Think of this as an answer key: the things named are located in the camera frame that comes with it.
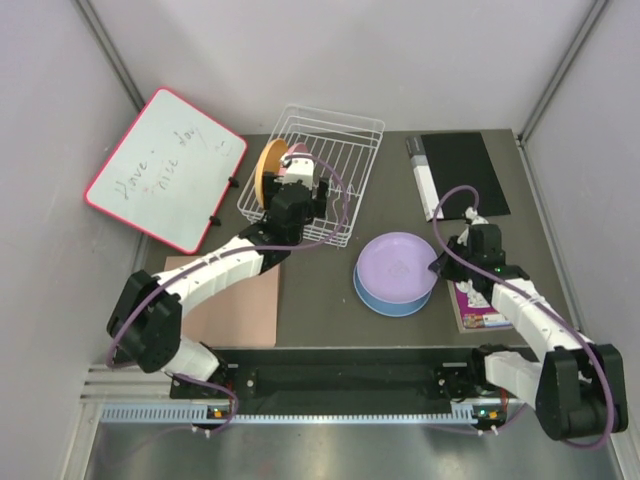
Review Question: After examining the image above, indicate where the orange plate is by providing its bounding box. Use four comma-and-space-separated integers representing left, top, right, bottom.
254, 138, 289, 209

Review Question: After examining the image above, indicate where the purple plate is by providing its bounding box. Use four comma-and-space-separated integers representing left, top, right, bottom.
356, 232, 437, 303

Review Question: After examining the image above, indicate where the blue plate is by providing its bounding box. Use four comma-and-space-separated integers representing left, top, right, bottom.
352, 268, 431, 318

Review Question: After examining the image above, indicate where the pink plate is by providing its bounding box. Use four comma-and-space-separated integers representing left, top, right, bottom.
278, 142, 309, 176

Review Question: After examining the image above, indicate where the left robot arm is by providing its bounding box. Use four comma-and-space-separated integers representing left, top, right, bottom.
106, 151, 329, 397

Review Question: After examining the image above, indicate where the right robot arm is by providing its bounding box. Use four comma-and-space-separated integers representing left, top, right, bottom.
429, 223, 629, 449

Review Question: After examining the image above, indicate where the purple booklet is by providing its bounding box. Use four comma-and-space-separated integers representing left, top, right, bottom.
447, 281, 513, 333

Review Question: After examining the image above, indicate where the black clip file folder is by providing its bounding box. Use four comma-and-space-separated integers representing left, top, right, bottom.
405, 132, 510, 221

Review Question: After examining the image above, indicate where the brown cardboard sheet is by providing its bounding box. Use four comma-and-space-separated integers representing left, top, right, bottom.
167, 252, 280, 349

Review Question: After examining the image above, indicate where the pink framed whiteboard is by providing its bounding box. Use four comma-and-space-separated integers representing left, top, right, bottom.
84, 88, 248, 254

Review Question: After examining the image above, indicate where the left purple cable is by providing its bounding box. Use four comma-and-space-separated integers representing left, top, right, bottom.
108, 152, 351, 436

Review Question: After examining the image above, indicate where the purple cable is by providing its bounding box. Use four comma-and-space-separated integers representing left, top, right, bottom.
108, 152, 351, 436
432, 185, 621, 449

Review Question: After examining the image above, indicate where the white wire dish rack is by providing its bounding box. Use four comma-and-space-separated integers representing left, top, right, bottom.
237, 104, 385, 248

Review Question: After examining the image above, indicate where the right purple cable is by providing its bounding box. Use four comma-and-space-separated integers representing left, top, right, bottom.
432, 185, 621, 449

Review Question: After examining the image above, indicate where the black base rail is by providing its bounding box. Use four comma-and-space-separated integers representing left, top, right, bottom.
169, 347, 506, 414

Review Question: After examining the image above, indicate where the aluminium frame post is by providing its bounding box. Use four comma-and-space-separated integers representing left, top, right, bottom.
515, 0, 610, 147
71, 0, 146, 113

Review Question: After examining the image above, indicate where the grey cable duct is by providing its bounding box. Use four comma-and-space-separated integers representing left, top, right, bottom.
100, 404, 506, 425

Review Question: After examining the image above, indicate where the left aluminium frame post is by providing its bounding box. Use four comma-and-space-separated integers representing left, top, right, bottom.
71, 0, 146, 113

